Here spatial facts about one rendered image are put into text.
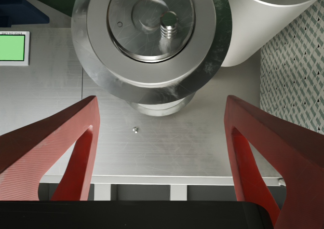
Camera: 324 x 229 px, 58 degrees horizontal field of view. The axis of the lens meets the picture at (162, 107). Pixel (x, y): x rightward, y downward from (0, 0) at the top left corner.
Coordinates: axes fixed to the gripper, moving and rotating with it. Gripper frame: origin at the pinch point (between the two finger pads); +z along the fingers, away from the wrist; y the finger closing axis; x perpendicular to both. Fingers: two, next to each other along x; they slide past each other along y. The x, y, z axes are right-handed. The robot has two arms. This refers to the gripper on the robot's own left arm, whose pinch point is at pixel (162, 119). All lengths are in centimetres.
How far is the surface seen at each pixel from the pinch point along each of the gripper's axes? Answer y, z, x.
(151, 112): 1.9, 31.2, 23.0
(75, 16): 7.9, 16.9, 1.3
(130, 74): 2.7, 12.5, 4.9
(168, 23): -0.5, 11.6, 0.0
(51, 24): 124, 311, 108
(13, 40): 30, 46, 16
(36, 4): 132, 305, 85
